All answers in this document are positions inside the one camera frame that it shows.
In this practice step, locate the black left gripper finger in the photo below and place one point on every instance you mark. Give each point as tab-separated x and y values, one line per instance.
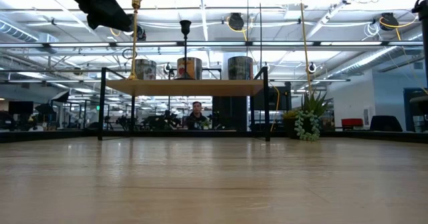
108	13

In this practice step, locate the gold candlestick holder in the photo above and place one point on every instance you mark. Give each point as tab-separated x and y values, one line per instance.
136	0

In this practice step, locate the grey glass jar candle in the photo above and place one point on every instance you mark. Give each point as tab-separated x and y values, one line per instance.
146	70

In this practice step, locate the black candlestick holder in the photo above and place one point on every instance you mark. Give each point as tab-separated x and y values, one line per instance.
185	25

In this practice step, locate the orange scented candle jar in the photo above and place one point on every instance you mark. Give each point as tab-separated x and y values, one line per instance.
195	68

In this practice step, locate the dark striped candle jar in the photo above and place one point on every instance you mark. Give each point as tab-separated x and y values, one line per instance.
240	68

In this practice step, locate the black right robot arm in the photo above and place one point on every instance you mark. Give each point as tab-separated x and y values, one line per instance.
425	50

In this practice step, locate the wooden shelf riser black legs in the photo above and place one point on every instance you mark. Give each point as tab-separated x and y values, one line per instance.
187	87

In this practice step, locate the person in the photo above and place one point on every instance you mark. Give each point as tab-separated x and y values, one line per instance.
197	120

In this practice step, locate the black cabinet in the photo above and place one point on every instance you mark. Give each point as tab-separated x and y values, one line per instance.
230	113

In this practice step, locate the potted green succulent plant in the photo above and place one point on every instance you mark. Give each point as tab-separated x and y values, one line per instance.
312	107

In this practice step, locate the red seat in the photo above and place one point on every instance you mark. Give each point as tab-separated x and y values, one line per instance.
352	123

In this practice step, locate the black office chair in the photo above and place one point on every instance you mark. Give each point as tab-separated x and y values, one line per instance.
386	123

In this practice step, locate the black aluminium table frame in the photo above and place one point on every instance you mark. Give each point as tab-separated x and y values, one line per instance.
50	136

